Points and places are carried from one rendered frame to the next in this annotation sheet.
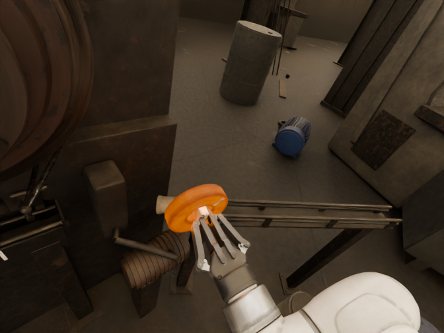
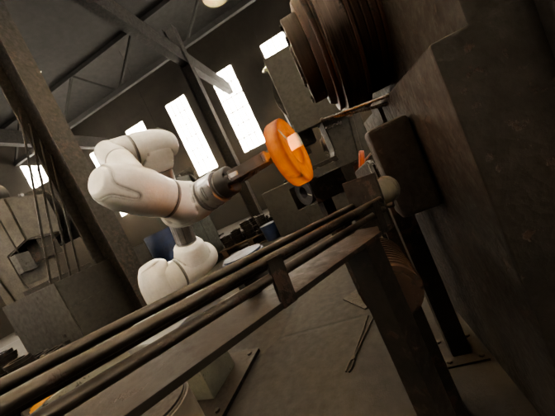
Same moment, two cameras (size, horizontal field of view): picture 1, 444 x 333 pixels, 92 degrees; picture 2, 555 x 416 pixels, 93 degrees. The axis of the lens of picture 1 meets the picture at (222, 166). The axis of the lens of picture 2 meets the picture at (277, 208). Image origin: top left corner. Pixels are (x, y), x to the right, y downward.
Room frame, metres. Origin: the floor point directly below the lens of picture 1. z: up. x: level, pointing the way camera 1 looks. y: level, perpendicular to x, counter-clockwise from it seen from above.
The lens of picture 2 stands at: (0.84, -0.28, 0.77)
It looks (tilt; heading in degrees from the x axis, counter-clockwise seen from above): 5 degrees down; 158
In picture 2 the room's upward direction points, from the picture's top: 25 degrees counter-clockwise
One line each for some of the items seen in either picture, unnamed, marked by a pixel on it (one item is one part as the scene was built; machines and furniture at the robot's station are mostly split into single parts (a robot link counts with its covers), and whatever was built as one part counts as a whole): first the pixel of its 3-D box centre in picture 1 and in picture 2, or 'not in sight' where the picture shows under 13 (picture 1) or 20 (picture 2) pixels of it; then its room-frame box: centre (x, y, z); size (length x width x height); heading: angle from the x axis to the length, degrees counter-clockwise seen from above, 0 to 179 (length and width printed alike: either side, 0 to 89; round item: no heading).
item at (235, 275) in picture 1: (230, 269); (234, 177); (0.20, -0.08, 0.83); 0.09 x 0.08 x 0.07; 42
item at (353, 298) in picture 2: not in sight; (339, 237); (-0.39, 0.49, 0.36); 0.26 x 0.20 x 0.72; 177
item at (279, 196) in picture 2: not in sight; (308, 199); (-2.43, 1.57, 0.39); 1.03 x 0.83 x 0.79; 56
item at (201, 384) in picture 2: not in sight; (198, 359); (-0.57, -0.42, 0.16); 0.40 x 0.40 x 0.31; 44
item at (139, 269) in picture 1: (154, 277); (415, 344); (0.34, 0.11, 0.27); 0.22 x 0.13 x 0.53; 142
